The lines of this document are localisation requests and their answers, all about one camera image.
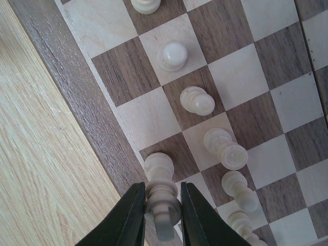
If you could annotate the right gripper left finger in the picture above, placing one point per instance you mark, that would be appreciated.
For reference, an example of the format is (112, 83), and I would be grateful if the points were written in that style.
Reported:
(125, 224)

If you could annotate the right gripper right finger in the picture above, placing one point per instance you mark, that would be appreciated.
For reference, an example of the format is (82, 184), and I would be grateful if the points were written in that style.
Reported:
(201, 224)

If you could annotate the white chess piece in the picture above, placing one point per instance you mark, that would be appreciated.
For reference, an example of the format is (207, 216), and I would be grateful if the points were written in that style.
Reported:
(162, 208)
(219, 142)

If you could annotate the wooden chess board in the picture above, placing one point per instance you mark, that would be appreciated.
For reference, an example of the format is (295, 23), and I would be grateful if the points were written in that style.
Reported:
(222, 87)

